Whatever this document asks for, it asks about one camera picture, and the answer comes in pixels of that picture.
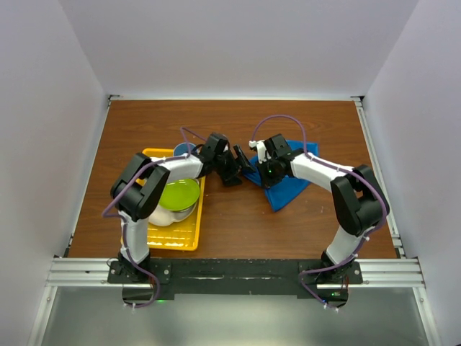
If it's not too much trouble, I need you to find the blue cloth napkin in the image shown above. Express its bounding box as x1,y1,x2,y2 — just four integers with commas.
243,139,319,212

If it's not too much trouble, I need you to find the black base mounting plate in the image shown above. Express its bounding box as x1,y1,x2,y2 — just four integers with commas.
107,258,363,307

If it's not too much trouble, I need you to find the grey metal bowl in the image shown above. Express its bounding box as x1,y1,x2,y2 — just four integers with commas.
171,203,197,222

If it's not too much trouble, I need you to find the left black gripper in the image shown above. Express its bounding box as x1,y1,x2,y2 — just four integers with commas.
212,143,255,186

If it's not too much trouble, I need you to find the yellow plastic tray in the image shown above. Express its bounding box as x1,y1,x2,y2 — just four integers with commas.
141,148,205,251

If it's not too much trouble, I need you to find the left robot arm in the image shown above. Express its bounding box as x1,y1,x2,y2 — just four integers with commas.
103,133,256,286

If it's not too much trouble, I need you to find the beige flower-shaped plate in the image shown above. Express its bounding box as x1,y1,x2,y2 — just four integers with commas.
148,206,179,227

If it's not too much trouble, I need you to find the aluminium frame rail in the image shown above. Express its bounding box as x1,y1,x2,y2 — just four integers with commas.
27,94,444,346

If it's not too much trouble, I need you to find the green plastic plate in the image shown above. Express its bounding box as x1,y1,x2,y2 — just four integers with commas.
158,179,200,212

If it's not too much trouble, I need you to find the blue plastic cup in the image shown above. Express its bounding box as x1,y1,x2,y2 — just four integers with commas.
173,142,197,156

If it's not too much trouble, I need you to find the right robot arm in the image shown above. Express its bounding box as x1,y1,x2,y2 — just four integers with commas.
249,134,389,283

